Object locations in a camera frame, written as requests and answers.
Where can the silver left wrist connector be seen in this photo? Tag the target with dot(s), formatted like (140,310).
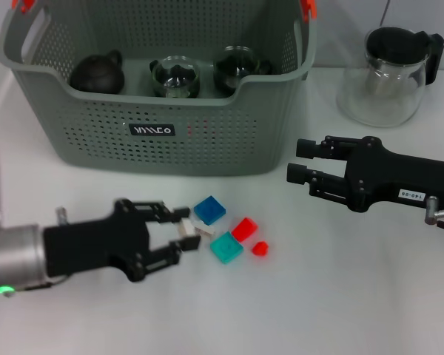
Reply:
(61,216)

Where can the blue square building brick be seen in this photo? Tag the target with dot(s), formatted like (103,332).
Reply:
(209,210)

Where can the small white building brick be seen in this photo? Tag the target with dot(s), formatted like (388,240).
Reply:
(205,229)

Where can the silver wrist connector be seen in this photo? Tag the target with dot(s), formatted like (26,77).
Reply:
(431,211)
(61,216)

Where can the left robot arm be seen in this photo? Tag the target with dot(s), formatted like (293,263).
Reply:
(15,255)

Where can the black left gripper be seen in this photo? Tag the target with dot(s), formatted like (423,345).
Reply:
(92,247)

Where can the dark clay teapot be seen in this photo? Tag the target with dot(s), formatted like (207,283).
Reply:
(96,75)

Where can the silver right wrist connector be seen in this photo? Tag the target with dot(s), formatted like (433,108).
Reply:
(431,211)

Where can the cyan square building brick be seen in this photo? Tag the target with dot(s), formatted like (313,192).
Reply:
(225,248)

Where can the red rectangular building brick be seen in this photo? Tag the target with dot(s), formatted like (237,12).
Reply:
(244,229)

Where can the glass teapot with black lid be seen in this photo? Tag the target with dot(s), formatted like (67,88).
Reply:
(392,44)

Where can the grey-green perforated storage bin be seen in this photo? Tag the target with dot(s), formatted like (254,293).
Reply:
(266,148)

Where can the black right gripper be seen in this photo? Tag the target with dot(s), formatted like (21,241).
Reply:
(396,177)

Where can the glass teacup with black sleeve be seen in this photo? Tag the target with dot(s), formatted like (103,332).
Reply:
(175,79)
(233,70)

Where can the small red round-top brick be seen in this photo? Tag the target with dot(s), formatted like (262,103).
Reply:
(260,249)

